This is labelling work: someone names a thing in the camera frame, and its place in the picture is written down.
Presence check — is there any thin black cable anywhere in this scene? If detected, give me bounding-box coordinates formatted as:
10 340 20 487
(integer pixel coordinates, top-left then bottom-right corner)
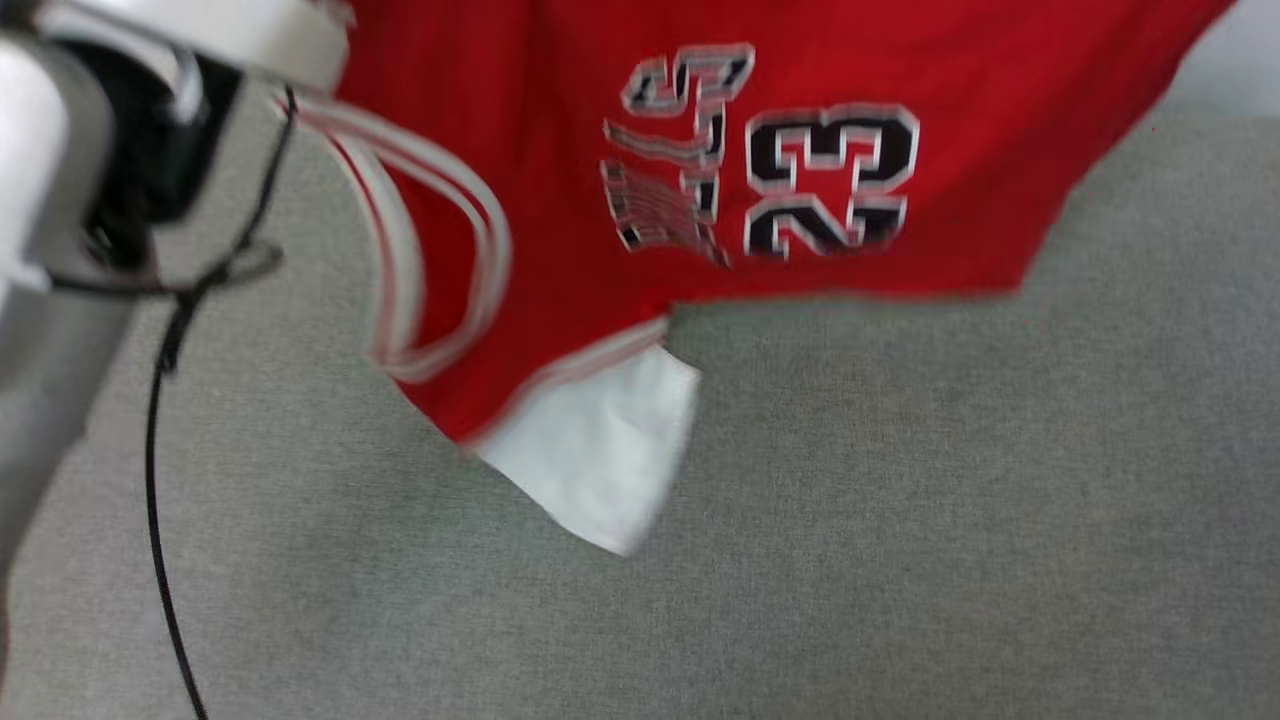
50 85 301 720

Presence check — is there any red basketball jersey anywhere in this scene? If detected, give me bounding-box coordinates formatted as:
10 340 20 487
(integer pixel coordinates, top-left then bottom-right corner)
275 0 1236 557

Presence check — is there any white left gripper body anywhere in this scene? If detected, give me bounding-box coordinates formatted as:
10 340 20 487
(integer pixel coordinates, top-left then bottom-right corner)
95 0 353 93

